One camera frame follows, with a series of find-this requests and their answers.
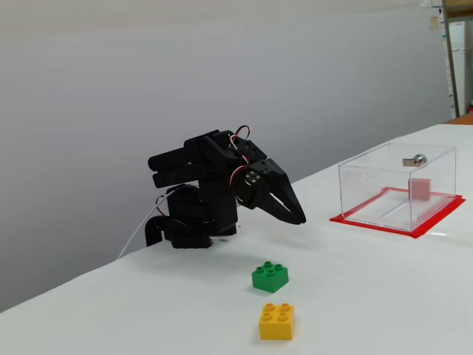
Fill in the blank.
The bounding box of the silver metal box lock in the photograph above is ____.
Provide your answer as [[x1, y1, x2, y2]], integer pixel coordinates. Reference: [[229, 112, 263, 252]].
[[401, 152, 428, 169]]

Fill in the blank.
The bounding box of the white cable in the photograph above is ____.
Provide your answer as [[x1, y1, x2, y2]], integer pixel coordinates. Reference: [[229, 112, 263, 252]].
[[117, 183, 205, 260]]

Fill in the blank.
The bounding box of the brown wooden table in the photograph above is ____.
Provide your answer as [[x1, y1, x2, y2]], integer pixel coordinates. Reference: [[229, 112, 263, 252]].
[[441, 113, 473, 127]]

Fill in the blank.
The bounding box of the red lego brick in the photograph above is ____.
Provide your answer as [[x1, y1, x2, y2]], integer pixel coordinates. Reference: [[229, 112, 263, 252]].
[[410, 177, 432, 203]]

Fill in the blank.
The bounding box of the transparent plastic box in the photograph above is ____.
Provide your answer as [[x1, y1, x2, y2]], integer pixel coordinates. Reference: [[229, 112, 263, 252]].
[[338, 142, 457, 234]]

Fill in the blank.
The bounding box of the yellow lego brick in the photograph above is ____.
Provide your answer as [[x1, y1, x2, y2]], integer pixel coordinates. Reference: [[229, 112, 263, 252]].
[[258, 302, 296, 341]]

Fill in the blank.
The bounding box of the grey metal shelf post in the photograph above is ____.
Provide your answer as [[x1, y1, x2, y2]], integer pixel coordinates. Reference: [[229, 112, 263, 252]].
[[441, 0, 461, 120]]

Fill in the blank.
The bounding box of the black table clamp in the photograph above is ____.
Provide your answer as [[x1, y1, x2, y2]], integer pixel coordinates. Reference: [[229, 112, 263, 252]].
[[144, 215, 171, 248]]

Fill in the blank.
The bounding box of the red tape frame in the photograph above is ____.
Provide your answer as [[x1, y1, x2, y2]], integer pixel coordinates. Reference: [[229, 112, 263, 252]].
[[329, 186, 467, 240]]

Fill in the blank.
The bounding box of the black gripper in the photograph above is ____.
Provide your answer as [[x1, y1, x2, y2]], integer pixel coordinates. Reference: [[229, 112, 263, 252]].
[[230, 138, 307, 226]]

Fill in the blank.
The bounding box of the green lego brick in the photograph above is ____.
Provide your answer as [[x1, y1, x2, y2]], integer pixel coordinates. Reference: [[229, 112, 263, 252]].
[[251, 260, 290, 295]]

